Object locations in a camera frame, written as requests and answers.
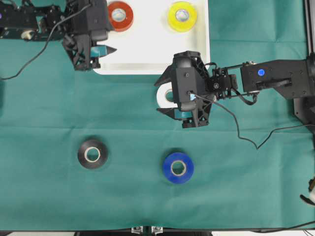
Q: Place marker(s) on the red tape roll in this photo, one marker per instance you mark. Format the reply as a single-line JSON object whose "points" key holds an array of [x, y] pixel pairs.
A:
{"points": [[120, 15]]}

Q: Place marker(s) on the yellow tape roll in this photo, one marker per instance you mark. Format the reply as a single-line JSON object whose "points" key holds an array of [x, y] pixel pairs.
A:
{"points": [[182, 16]]}

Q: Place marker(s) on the aluminium frame rail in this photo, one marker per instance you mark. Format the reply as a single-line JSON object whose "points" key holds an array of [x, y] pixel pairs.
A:
{"points": [[309, 7]]}

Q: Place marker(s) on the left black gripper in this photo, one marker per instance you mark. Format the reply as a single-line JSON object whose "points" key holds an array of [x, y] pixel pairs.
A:
{"points": [[83, 52]]}

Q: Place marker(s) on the blue tape roll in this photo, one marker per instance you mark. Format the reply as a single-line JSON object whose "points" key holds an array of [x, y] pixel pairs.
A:
{"points": [[178, 168]]}

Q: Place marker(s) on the green table cloth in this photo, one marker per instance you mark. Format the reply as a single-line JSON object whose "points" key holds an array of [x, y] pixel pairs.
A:
{"points": [[251, 163]]}

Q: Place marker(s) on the white plastic tray case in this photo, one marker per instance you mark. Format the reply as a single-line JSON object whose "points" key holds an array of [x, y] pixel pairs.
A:
{"points": [[149, 45]]}

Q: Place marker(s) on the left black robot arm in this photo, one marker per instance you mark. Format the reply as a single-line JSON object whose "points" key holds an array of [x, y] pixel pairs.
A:
{"points": [[30, 23]]}

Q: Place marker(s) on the metal table bracket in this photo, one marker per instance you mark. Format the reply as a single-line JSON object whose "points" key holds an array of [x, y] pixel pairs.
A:
{"points": [[156, 230], [137, 230]]}

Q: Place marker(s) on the black tape roll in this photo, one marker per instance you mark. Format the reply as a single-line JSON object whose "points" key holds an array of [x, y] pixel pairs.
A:
{"points": [[83, 150]]}

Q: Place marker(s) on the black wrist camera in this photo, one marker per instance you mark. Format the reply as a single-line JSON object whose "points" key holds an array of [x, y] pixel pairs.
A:
{"points": [[188, 78], [92, 18]]}

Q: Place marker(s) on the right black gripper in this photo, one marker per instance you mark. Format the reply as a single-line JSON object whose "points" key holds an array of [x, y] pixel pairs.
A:
{"points": [[195, 118]]}

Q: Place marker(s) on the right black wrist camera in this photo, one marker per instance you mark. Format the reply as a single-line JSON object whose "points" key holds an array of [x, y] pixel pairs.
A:
{"points": [[188, 78]]}

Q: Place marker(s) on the left metal table bracket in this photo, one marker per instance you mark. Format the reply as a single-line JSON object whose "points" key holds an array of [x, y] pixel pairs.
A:
{"points": [[137, 230]]}

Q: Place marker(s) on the white object at table edge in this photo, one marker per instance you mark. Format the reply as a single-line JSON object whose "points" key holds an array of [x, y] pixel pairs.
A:
{"points": [[311, 189]]}

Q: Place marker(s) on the right metal table bracket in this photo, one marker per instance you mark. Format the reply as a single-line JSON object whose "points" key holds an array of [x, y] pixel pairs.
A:
{"points": [[156, 230]]}

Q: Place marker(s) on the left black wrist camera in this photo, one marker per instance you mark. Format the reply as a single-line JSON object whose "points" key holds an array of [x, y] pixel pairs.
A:
{"points": [[92, 18]]}

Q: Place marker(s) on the white tape roll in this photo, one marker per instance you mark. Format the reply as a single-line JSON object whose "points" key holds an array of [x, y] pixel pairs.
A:
{"points": [[162, 91]]}

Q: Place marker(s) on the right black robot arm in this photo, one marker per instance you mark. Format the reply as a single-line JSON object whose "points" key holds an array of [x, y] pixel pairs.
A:
{"points": [[290, 78]]}

